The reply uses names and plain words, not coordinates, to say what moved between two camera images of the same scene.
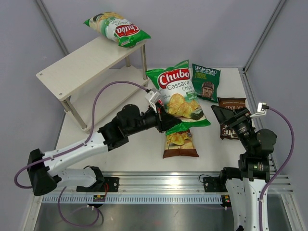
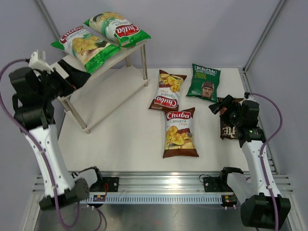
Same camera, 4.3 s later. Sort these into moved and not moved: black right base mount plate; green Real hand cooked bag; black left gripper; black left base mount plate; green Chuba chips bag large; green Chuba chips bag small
Moved: green Chuba chips bag small; black left gripper
Not moved: black right base mount plate; black left base mount plate; green Chuba chips bag large; green Real hand cooked bag
